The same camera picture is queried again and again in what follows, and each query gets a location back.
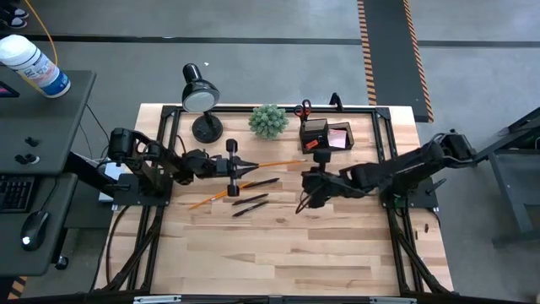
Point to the black floor mat striped edges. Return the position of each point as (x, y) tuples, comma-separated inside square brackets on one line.
[(388, 50)]

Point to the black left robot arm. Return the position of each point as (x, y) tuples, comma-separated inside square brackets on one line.
[(160, 162)]

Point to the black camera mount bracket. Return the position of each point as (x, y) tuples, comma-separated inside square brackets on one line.
[(336, 102)]

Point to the black aluminium table frame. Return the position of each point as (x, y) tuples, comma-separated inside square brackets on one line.
[(274, 109)]

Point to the silver metal bracket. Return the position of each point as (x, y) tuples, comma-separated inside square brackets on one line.
[(392, 300), (157, 299)]

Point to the small tablet screen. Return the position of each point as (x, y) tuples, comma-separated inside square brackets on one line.
[(7, 90)]

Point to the white wipes canister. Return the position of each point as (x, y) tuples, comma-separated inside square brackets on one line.
[(34, 63)]

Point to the person's shoe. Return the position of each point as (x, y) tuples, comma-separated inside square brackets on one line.
[(12, 23), (14, 11)]

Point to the black pen with silver print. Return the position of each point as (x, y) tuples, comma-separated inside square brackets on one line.
[(250, 209)]

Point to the black mesh desk organizer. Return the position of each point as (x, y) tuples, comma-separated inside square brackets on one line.
[(314, 133)]

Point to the black computer mouse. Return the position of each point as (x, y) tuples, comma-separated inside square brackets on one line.
[(34, 230)]

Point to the grey metal cart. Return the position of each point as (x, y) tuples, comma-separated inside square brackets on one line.
[(514, 177)]

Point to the dark side desk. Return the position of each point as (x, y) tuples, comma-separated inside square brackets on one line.
[(50, 126)]

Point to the white power adapter box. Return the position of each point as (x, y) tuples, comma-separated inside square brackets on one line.
[(110, 171)]

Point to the black keyboard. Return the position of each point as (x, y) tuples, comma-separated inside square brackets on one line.
[(14, 194)]

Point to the black desk lamp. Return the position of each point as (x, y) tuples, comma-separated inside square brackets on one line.
[(206, 128)]

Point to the red eraser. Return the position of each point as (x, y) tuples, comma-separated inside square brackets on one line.
[(311, 145)]

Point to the green artificial potted plant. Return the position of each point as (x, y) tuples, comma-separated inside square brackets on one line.
[(268, 121)]

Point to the pink sticky note pad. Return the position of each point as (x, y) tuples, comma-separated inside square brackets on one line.
[(337, 138)]

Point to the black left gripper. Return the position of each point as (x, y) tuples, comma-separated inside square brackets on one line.
[(223, 166)]

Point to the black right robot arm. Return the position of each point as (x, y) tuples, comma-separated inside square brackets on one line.
[(401, 171)]

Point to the black caster wheel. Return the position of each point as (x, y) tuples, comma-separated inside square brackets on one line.
[(61, 263)]

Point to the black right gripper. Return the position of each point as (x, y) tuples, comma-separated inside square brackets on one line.
[(320, 186)]

